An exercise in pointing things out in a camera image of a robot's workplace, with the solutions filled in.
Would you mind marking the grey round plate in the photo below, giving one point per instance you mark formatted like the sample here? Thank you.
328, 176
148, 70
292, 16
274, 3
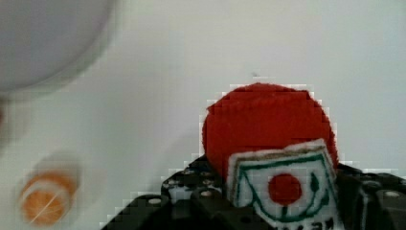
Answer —
41, 38

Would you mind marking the red plush ketchup bottle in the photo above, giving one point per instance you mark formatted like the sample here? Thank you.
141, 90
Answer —
275, 149

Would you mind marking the orange slice toy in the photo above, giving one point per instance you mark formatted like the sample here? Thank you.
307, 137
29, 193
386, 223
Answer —
47, 197

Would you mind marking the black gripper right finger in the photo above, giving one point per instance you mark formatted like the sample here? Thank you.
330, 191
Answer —
371, 201

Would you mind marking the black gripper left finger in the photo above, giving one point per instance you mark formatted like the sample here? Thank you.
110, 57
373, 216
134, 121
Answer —
192, 199

